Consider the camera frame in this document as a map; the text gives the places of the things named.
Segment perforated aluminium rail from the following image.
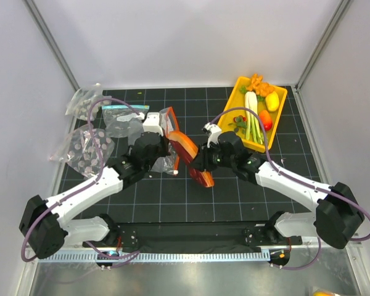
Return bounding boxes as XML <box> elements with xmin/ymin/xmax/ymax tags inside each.
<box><xmin>39</xmin><ymin>249</ymin><xmax>270</xmax><ymax>263</ymax></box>

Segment blue zipper clear bag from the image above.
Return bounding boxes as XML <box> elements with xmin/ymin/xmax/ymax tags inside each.
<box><xmin>102</xmin><ymin>105</ymin><xmax>149</xmax><ymax>138</ymax></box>

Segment orange zipper clear bag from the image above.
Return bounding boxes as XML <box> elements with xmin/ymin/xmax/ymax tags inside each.
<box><xmin>150</xmin><ymin>106</ymin><xmax>181</xmax><ymax>177</ymax></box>

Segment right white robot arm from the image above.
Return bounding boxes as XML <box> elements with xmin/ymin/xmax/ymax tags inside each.
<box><xmin>191</xmin><ymin>132</ymin><xmax>364</xmax><ymax>249</ymax></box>

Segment orange toy shrimp pile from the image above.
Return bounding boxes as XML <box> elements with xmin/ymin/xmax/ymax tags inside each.
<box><xmin>246</xmin><ymin>73</ymin><xmax>274</xmax><ymax>97</ymax></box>

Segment purple cable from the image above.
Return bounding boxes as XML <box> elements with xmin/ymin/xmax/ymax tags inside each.
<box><xmin>209</xmin><ymin>106</ymin><xmax>370</xmax><ymax>271</ymax></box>
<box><xmin>20</xmin><ymin>97</ymin><xmax>144</xmax><ymax>269</ymax></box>

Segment clear bag with grey discs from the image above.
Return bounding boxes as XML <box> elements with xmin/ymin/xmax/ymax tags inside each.
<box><xmin>65</xmin><ymin>83</ymin><xmax>111</xmax><ymax>121</ymax></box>

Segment black grid mat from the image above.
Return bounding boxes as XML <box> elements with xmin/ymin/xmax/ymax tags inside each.
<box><xmin>46</xmin><ymin>85</ymin><xmax>342</xmax><ymax>224</ymax></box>

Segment yellow plastic tray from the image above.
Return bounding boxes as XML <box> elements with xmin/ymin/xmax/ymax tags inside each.
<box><xmin>217</xmin><ymin>76</ymin><xmax>287</xmax><ymax>152</ymax></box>

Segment clear bag with pink dots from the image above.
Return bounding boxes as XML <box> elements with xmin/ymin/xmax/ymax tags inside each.
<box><xmin>49</xmin><ymin>125</ymin><xmax>115</xmax><ymax>179</ymax></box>

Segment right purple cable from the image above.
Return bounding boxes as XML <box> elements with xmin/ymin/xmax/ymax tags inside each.
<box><xmin>209</xmin><ymin>106</ymin><xmax>370</xmax><ymax>271</ymax></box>

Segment toy green onion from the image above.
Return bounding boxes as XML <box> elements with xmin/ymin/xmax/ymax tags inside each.
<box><xmin>244</xmin><ymin>91</ymin><xmax>265</xmax><ymax>144</ymax></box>

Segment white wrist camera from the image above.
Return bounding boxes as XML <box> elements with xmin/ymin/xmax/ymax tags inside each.
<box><xmin>136</xmin><ymin>112</ymin><xmax>164</xmax><ymax>136</ymax></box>
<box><xmin>203</xmin><ymin>123</ymin><xmax>222</xmax><ymax>148</ymax></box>

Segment yellow object in corner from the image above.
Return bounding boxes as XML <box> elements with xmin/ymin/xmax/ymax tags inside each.
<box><xmin>310</xmin><ymin>287</ymin><xmax>340</xmax><ymax>296</ymax></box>

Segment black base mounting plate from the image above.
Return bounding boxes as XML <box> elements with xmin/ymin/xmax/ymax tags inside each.
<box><xmin>82</xmin><ymin>221</ymin><xmax>303</xmax><ymax>254</ymax></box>

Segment green toy leaf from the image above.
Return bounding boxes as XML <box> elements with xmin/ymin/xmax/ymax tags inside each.
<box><xmin>239</xmin><ymin>86</ymin><xmax>247</xmax><ymax>94</ymax></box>

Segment red orange toy mango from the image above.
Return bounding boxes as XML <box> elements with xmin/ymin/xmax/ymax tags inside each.
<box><xmin>259</xmin><ymin>110</ymin><xmax>273</xmax><ymax>131</ymax></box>

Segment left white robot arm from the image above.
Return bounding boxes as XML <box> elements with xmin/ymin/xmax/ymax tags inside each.
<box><xmin>19</xmin><ymin>132</ymin><xmax>169</xmax><ymax>259</ymax></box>

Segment toy cherry tomatoes with leaves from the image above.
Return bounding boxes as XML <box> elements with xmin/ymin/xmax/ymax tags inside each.
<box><xmin>228</xmin><ymin>115</ymin><xmax>247</xmax><ymax>134</ymax></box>

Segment toy meat slab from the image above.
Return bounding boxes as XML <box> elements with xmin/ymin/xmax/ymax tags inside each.
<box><xmin>168</xmin><ymin>131</ymin><xmax>215</xmax><ymax>188</ymax></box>

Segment yellow toy lemon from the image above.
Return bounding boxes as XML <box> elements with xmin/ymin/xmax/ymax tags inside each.
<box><xmin>265</xmin><ymin>91</ymin><xmax>280</xmax><ymax>113</ymax></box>

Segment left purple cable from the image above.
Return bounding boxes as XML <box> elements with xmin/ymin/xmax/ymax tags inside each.
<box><xmin>20</xmin><ymin>97</ymin><xmax>144</xmax><ymax>269</ymax></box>

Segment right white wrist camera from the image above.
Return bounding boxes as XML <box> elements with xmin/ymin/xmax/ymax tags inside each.
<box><xmin>203</xmin><ymin>123</ymin><xmax>222</xmax><ymax>148</ymax></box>

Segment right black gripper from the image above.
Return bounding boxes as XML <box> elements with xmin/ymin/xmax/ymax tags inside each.
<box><xmin>189</xmin><ymin>140</ymin><xmax>236</xmax><ymax>173</ymax></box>

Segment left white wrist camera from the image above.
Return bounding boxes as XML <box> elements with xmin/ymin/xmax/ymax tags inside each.
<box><xmin>136</xmin><ymin>112</ymin><xmax>164</xmax><ymax>136</ymax></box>

